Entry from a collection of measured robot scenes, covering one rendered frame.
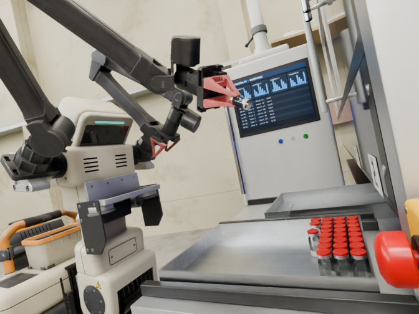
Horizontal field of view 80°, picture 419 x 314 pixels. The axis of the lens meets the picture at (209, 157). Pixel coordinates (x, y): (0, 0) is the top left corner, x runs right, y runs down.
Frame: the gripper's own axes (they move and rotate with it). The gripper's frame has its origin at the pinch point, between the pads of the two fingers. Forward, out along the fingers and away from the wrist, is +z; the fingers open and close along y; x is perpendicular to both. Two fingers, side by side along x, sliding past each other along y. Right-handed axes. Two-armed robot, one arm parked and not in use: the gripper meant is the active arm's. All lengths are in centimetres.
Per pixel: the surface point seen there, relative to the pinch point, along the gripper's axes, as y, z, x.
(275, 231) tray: -29.7, 14.6, 3.6
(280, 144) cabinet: -44, -26, 62
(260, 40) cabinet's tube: -1, -59, 76
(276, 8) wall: 6, -231, 304
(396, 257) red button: 3.5, 35.5, -19.1
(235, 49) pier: -45, -234, 231
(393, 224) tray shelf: -21.2, 32.5, 18.6
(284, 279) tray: -14.8, 27.3, -14.6
